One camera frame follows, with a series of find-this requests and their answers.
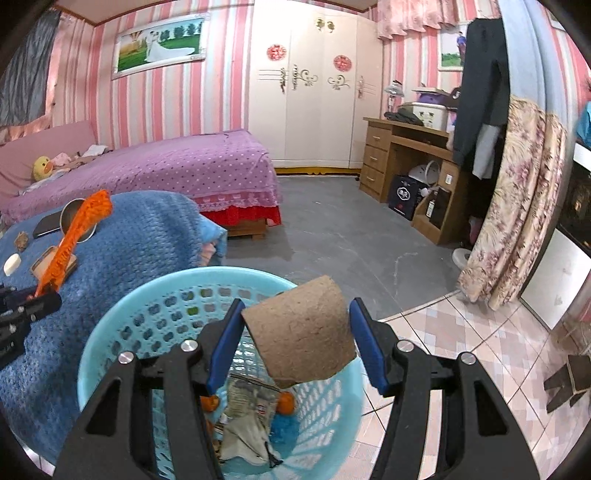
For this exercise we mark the brown phone case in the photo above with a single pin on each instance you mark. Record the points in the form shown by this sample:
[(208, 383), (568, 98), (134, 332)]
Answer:
[(39, 265)]

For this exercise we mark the light blue plastic waste basket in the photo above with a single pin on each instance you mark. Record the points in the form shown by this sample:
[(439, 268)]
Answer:
[(152, 295)]

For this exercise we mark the wall poster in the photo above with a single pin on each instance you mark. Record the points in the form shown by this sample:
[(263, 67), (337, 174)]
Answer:
[(450, 50)]

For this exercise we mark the black bottle box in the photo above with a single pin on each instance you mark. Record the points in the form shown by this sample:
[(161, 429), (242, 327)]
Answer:
[(439, 207)]

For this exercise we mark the pink satin curtain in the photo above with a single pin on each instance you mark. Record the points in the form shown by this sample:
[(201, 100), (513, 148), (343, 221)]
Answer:
[(25, 131)]

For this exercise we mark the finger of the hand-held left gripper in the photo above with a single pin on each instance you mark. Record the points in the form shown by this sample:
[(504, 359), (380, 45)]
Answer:
[(44, 307)]

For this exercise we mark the white storage box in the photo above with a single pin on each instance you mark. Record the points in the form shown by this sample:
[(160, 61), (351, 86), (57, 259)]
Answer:
[(431, 117)]

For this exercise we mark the desk lamp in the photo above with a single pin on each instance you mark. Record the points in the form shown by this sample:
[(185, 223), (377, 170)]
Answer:
[(394, 94)]

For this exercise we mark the white cabinet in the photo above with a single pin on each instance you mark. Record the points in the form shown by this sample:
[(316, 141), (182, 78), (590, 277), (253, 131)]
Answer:
[(558, 277)]

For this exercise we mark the yellow duck plush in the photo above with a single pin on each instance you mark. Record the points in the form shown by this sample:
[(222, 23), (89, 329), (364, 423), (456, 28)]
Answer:
[(41, 168)]

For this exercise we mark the small brown crumpled object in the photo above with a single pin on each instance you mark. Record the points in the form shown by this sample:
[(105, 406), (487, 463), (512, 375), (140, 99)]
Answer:
[(22, 240)]

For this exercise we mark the dark clothing bundle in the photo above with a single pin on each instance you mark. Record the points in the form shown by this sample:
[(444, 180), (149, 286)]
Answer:
[(404, 116)]

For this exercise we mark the grey hanging garment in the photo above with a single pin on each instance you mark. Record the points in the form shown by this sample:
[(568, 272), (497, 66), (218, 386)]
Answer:
[(485, 152)]

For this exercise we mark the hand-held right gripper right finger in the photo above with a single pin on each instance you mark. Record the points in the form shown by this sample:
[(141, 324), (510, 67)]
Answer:
[(369, 346)]

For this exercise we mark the black printed box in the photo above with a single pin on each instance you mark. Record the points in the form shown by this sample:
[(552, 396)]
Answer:
[(406, 196)]

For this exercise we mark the pile of clothes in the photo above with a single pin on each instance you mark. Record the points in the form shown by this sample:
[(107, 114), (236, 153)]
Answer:
[(83, 156)]

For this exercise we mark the framed wedding picture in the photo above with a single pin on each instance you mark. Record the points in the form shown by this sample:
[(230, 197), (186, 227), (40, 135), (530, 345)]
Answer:
[(159, 44)]

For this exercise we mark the white stand base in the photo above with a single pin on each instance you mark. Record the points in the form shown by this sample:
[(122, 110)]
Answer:
[(461, 258)]

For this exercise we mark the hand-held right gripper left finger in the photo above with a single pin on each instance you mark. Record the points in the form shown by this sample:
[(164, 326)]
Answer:
[(226, 350)]

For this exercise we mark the wooden stool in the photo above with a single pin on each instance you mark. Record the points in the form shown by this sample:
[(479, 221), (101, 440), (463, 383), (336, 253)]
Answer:
[(565, 383)]

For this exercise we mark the black smartphone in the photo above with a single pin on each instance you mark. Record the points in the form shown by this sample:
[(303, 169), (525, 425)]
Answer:
[(46, 226)]

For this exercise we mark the pink headboard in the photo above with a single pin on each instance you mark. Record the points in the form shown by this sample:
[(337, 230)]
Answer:
[(46, 143)]

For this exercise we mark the floral curtain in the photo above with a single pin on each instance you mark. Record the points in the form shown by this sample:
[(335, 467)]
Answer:
[(517, 194)]

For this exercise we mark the white oblong object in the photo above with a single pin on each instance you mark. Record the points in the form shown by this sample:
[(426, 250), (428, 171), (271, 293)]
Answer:
[(12, 264)]

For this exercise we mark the bed with purple dotted cover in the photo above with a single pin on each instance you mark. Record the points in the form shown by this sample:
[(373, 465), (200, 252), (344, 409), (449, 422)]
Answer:
[(161, 170)]

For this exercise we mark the white wardrobe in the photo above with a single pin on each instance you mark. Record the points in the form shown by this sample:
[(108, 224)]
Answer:
[(314, 115)]

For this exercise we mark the purple box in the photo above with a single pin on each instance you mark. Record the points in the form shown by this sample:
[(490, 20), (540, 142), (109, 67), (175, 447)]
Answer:
[(434, 98)]

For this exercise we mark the white fan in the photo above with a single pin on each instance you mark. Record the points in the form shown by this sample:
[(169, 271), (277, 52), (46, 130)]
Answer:
[(425, 171)]

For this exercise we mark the grey curtain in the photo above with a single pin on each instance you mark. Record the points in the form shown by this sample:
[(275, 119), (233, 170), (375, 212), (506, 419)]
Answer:
[(27, 69)]

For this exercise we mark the brown cardboard tube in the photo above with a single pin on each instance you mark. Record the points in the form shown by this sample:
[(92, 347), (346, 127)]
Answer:
[(300, 332)]

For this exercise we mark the pink mug with steel interior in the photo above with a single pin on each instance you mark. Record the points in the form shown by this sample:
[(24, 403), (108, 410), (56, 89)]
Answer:
[(69, 216)]

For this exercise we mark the orange mesh strip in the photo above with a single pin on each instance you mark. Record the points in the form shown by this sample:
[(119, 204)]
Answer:
[(78, 226)]

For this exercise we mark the pink floral curtain valance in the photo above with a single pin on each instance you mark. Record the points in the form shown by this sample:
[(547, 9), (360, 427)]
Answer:
[(415, 16)]

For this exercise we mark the black and white snack packet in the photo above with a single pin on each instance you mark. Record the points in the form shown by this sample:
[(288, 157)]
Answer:
[(251, 399)]

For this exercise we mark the dark hanging jacket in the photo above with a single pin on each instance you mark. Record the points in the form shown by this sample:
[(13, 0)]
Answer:
[(480, 83)]

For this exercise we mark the wooden desk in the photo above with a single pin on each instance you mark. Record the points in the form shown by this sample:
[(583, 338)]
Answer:
[(376, 157)]

